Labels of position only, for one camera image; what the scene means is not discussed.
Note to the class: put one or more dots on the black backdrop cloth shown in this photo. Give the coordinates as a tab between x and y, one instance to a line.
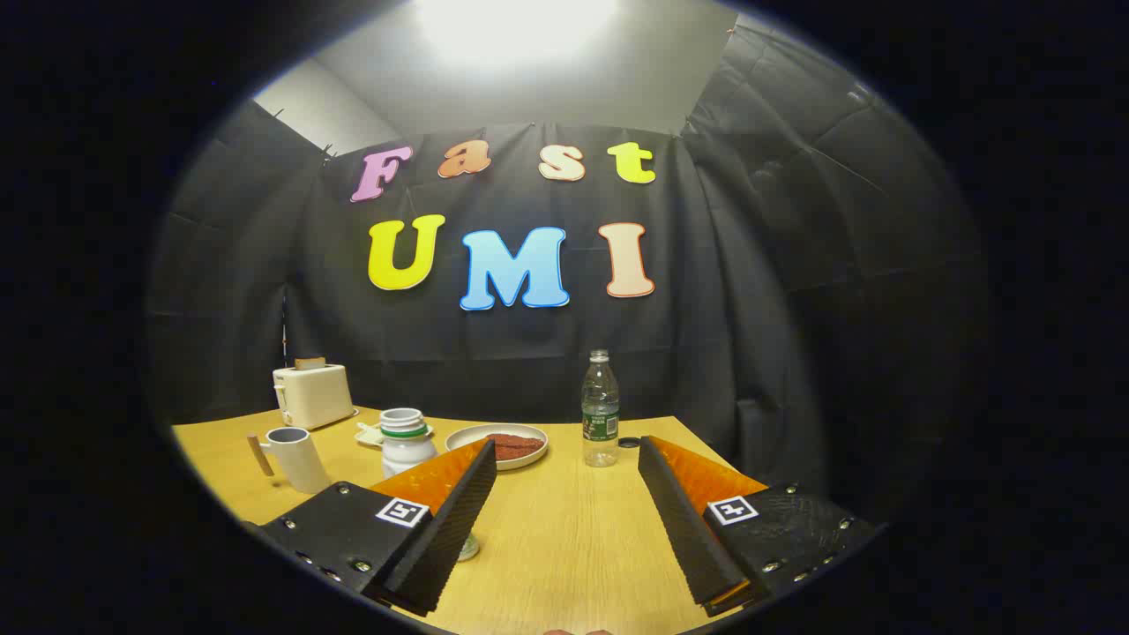
750	309

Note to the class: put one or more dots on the round white plate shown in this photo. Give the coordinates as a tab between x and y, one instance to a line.
467	437

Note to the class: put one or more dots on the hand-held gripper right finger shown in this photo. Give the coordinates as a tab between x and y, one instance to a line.
684	529

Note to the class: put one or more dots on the clear plastic water bottle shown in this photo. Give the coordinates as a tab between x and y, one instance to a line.
601	414

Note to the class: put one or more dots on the small white bean dish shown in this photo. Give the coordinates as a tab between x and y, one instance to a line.
369	434

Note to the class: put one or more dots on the cream toaster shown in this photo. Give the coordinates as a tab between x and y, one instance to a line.
313	397

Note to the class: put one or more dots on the brown bread slice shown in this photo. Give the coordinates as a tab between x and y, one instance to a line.
310	362

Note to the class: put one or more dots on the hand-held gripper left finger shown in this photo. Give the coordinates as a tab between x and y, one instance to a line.
450	529

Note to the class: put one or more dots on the wooden table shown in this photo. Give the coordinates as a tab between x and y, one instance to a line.
564	529

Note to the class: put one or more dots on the red food pile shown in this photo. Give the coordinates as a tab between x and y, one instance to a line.
516	445

